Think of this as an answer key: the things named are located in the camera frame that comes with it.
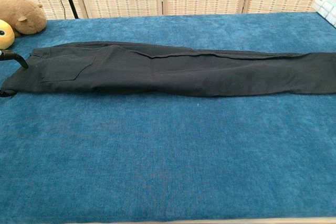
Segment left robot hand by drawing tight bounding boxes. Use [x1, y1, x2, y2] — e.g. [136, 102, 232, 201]
[0, 49, 29, 98]

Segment black trousers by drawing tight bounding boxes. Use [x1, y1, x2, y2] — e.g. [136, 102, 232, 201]
[0, 40, 336, 98]

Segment yellow plush toy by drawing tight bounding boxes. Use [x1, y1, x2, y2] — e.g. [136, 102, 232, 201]
[0, 19, 15, 50]

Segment brown capybara plush toy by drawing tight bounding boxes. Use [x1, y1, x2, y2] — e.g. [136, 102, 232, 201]
[0, 0, 47, 38]

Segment blue table cloth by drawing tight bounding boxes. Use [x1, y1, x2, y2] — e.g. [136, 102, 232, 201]
[0, 12, 336, 222]

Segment tissue pack bundle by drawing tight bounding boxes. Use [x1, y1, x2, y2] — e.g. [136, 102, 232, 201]
[311, 0, 336, 28]

